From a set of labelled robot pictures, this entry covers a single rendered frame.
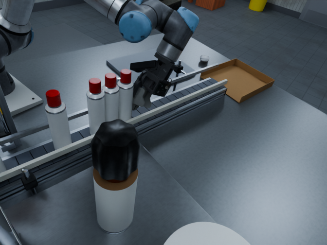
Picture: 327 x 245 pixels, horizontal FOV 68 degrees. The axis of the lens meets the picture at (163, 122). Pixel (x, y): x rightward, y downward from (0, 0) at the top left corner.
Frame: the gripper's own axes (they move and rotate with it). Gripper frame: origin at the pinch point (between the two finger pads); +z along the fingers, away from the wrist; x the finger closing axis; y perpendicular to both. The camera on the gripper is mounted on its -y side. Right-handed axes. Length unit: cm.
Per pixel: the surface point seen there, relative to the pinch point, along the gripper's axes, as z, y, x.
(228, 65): -29, -12, 70
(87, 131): 13.0, -2.1, -11.8
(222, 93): -17.1, 5.7, 44.6
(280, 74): -59, -49, 289
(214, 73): -22, -11, 58
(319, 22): -213, -121, 542
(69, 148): 14.9, 4.6, -20.8
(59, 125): 8.0, 3.0, -26.1
